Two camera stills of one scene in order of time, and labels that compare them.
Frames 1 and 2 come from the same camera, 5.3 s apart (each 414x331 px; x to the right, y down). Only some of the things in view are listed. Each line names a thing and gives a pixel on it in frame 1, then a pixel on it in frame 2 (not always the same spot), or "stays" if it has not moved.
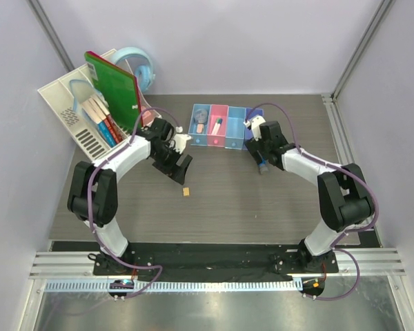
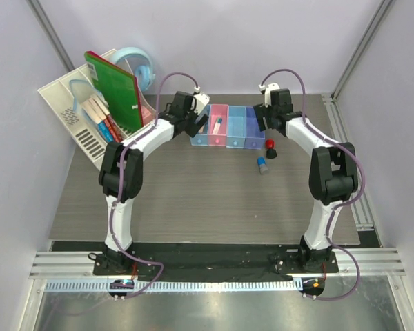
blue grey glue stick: (263, 165) stays
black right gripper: (253, 147) to (259, 112)
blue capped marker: (220, 122) stays
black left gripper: (179, 176) to (199, 124)
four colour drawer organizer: (220, 126) stays
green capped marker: (217, 122) stays
